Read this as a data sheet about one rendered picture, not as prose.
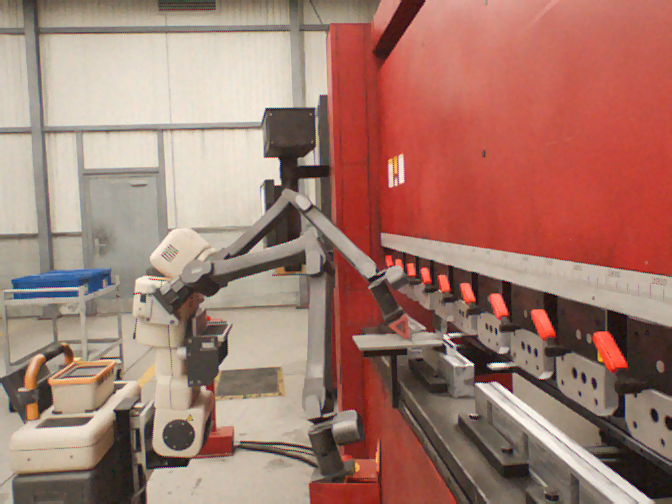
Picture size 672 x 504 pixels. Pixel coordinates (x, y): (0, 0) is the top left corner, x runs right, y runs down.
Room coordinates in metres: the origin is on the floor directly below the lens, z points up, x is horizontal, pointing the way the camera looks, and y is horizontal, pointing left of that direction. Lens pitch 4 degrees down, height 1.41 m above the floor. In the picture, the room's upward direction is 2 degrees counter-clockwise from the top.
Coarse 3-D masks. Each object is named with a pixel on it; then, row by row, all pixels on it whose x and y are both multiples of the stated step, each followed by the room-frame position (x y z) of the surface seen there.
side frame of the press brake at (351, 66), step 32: (352, 32) 2.71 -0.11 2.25; (352, 64) 2.71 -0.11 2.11; (352, 96) 2.71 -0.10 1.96; (352, 128) 2.71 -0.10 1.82; (352, 160) 2.71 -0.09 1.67; (352, 192) 2.71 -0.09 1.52; (352, 224) 2.71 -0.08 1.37; (384, 256) 2.72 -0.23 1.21; (352, 288) 2.71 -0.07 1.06; (352, 320) 2.71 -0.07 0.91; (416, 320) 2.74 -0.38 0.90; (352, 352) 2.71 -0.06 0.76; (352, 384) 2.71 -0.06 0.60; (512, 384) 2.78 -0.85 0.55; (352, 448) 2.71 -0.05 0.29
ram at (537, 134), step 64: (448, 0) 1.58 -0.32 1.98; (512, 0) 1.16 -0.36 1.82; (576, 0) 0.91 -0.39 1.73; (640, 0) 0.75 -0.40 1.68; (384, 64) 2.51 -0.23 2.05; (448, 64) 1.59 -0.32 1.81; (512, 64) 1.16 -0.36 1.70; (576, 64) 0.91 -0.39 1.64; (640, 64) 0.75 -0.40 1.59; (384, 128) 2.55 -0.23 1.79; (448, 128) 1.60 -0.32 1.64; (512, 128) 1.16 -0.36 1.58; (576, 128) 0.92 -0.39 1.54; (640, 128) 0.75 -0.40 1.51; (384, 192) 2.60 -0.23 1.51; (448, 192) 1.61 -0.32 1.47; (512, 192) 1.17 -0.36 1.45; (576, 192) 0.92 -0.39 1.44; (640, 192) 0.75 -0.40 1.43; (448, 256) 1.62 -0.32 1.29; (576, 256) 0.92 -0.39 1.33; (640, 256) 0.75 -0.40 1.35
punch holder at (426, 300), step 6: (420, 258) 1.95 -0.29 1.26; (426, 258) 1.87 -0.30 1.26; (420, 264) 1.96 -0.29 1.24; (426, 264) 1.87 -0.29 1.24; (432, 264) 1.83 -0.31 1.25; (432, 270) 1.83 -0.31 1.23; (420, 276) 1.95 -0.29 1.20; (432, 276) 1.83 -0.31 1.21; (432, 282) 1.83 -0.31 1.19; (420, 288) 1.94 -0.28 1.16; (420, 294) 1.95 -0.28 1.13; (426, 294) 1.86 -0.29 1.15; (432, 294) 1.83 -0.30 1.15; (420, 300) 1.95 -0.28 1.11; (426, 300) 1.87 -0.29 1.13; (432, 300) 1.83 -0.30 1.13; (426, 306) 1.87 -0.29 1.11; (432, 306) 1.83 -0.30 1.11
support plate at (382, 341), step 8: (360, 336) 1.93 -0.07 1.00; (368, 336) 1.92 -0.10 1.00; (376, 336) 1.92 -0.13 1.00; (384, 336) 1.92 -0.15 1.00; (392, 336) 1.91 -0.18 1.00; (400, 336) 1.91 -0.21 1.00; (360, 344) 1.81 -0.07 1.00; (368, 344) 1.80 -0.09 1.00; (376, 344) 1.80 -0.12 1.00; (384, 344) 1.80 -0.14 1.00; (392, 344) 1.79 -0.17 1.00; (400, 344) 1.79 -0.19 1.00; (408, 344) 1.79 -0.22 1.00; (416, 344) 1.78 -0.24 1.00; (424, 344) 1.78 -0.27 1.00; (432, 344) 1.79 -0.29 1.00; (440, 344) 1.79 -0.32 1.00
